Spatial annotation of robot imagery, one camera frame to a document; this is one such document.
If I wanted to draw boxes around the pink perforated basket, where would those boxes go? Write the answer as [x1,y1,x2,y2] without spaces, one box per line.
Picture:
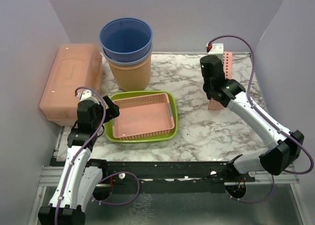
[112,93,175,140]
[208,50,233,111]

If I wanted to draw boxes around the green plastic tray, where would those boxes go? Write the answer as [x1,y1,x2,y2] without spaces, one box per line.
[105,91,178,143]

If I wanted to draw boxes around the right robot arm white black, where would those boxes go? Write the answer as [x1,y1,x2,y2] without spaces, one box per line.
[200,55,304,181]

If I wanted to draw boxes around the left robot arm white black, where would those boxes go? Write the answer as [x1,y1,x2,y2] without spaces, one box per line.
[38,90,119,225]

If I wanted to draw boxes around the orange plastic bucket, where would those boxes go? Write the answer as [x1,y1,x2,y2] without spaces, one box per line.
[106,55,151,92]

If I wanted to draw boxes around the translucent pink storage box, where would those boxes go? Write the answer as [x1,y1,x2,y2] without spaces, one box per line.
[39,43,103,127]

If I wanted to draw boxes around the light blue plastic bucket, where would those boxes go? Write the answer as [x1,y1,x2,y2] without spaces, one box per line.
[103,43,153,66]

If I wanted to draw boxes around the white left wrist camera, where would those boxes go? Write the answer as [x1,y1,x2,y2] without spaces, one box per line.
[75,89,98,104]

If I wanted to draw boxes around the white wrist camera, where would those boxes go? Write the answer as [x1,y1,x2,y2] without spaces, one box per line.
[206,42,224,55]
[75,89,98,104]

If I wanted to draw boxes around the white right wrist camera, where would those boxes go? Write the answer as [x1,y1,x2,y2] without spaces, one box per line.
[206,42,224,55]

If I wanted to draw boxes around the black metal base rail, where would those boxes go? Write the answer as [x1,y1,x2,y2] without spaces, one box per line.
[86,159,271,194]

